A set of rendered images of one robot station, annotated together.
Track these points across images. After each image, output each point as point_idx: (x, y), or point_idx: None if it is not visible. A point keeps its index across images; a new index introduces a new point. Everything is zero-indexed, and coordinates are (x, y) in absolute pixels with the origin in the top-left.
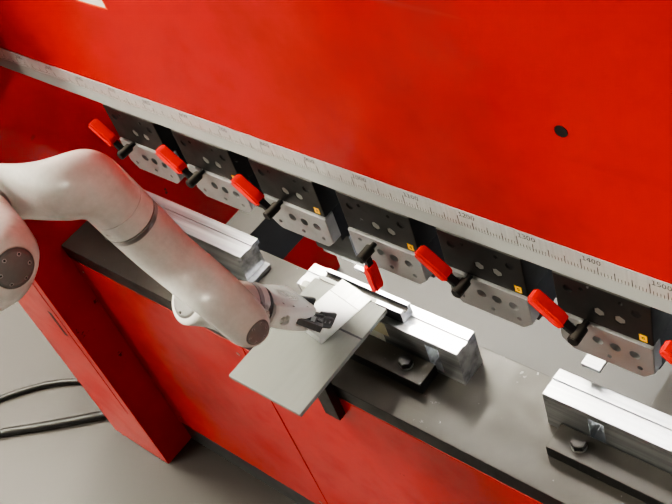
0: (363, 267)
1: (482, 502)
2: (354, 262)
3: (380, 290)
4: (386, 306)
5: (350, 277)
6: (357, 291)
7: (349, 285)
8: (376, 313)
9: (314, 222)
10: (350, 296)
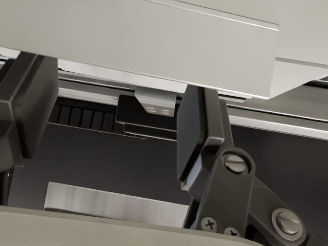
0: (153, 99)
1: None
2: (79, 193)
3: (73, 74)
4: (12, 58)
5: (168, 90)
6: (115, 79)
7: (150, 86)
8: (4, 50)
9: None
10: (119, 75)
